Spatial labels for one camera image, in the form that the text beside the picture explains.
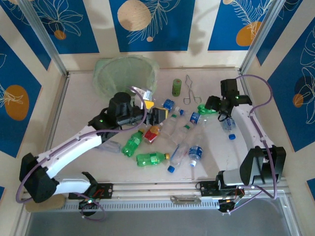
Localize crushed green plastic bottle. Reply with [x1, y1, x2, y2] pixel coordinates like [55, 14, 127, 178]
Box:
[197, 103, 220, 116]

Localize blue red white label bottle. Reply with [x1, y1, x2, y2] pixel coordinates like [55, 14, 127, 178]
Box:
[189, 111, 212, 128]

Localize clear bottle blue cap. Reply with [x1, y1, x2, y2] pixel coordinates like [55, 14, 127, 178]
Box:
[99, 140, 122, 154]
[220, 117, 237, 141]

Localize clear bottle red blue label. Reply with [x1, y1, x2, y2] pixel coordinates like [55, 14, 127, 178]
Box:
[167, 144, 190, 173]

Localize blue label bottle white cap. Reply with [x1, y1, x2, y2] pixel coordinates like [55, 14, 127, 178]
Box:
[188, 134, 204, 168]

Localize green-lined waste bin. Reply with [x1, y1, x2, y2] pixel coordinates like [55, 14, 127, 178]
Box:
[94, 56, 160, 100]

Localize red yellow label bottle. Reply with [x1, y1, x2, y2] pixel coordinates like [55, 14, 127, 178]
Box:
[144, 123, 165, 146]

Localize green cylindrical can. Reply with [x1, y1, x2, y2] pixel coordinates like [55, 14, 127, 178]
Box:
[172, 78, 182, 97]

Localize green bottle yellow cap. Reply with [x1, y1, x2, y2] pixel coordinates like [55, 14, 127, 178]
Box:
[135, 151, 171, 168]
[121, 129, 145, 158]

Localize metal latch plate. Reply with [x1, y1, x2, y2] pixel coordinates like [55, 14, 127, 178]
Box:
[170, 195, 202, 204]

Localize black controller board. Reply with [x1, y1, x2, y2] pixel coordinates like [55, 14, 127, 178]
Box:
[78, 198, 99, 210]
[218, 196, 245, 213]

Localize beige cork pad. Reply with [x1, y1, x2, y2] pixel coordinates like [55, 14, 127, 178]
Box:
[24, 194, 65, 212]

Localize aluminium table side rail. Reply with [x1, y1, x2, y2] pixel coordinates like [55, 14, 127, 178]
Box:
[238, 70, 258, 111]
[45, 73, 72, 153]

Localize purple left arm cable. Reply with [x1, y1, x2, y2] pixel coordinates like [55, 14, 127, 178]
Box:
[16, 86, 148, 222]

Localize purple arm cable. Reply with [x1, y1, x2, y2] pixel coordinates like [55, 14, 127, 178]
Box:
[218, 74, 280, 216]
[16, 86, 148, 222]

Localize metal wire tongs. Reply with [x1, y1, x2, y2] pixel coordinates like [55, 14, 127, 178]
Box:
[183, 74, 202, 105]

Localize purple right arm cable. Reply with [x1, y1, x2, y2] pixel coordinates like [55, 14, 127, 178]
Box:
[218, 74, 280, 216]

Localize aluminium frame post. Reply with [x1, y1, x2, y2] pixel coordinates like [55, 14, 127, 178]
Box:
[17, 0, 69, 76]
[239, 0, 288, 74]

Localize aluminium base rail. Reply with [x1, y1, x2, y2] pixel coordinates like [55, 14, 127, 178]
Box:
[97, 182, 205, 197]

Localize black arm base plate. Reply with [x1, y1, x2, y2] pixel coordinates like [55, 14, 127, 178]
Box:
[68, 183, 114, 200]
[196, 181, 244, 197]

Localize grey slotted cable duct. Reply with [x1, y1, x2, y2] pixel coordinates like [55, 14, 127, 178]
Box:
[60, 198, 222, 212]

